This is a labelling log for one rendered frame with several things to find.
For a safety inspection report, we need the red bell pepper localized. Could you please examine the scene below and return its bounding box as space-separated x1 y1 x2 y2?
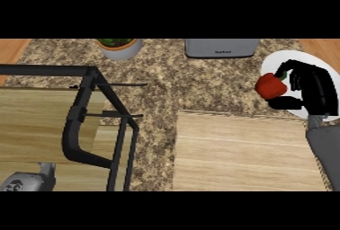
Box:
255 72 289 101

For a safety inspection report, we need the black wire rack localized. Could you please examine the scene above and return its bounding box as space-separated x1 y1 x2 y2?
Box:
0 64 150 192

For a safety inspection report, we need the white plate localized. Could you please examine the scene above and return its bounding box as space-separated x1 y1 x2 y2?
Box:
259 49 340 120

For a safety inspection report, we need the grey potted plant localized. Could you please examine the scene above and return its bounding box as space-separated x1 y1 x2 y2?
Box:
96 39 145 61

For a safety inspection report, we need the pale wooden shelf board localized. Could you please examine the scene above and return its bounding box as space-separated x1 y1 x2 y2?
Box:
0 86 135 192

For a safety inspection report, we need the grey appliance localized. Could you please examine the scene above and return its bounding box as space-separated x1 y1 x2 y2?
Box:
184 39 260 59

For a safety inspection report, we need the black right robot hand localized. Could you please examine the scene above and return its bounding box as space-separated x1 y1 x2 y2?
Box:
268 58 340 117

